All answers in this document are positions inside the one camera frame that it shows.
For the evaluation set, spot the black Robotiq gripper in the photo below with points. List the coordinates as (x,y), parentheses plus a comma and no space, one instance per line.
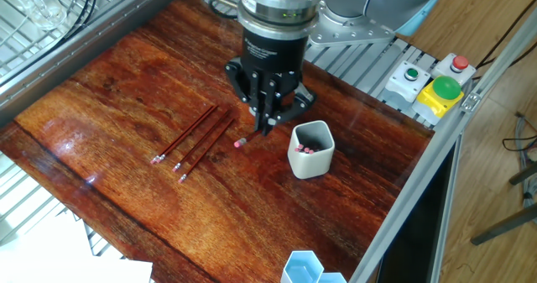
(272,64)

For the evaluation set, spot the white square ceramic pen holder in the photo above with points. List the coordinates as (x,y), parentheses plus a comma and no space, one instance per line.
(310,167)

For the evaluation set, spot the light blue hexagonal pen holder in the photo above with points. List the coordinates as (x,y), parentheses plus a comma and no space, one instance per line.
(302,268)

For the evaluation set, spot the silver wrist sensor flange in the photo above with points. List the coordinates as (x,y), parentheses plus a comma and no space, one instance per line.
(277,6)

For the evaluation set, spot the grey box small green button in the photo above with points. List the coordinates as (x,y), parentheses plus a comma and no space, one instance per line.
(405,87)

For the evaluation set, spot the red-brown wooden board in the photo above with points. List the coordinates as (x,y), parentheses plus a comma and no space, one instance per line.
(126,106)

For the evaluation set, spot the yellow box big green button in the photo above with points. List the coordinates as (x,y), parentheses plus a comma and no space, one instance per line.
(436,100)

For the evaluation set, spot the grey box red button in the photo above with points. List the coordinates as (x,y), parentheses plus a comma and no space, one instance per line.
(455,71)

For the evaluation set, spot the clear plastic jar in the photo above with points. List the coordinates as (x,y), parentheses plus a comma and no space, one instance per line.
(38,1)

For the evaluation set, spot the dark furniture leg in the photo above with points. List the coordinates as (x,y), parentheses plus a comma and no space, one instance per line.
(524,174)
(503,226)

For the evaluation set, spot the white paper sheet stack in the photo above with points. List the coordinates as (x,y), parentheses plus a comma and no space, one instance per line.
(63,258)

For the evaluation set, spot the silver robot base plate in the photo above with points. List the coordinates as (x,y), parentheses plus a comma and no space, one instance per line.
(356,33)

